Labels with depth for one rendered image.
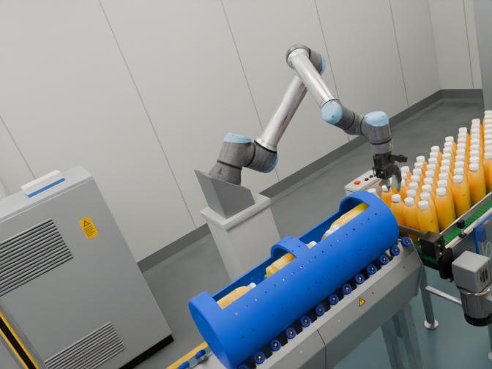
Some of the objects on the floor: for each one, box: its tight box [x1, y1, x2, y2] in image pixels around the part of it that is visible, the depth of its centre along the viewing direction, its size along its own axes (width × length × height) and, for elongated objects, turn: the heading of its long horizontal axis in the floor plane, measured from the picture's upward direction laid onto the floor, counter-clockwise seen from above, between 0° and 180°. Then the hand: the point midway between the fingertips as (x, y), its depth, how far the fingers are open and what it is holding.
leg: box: [381, 317, 404, 369], centre depth 221 cm, size 6×6×63 cm
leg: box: [397, 304, 424, 369], centre depth 209 cm, size 6×6×63 cm
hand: (394, 188), depth 193 cm, fingers open, 5 cm apart
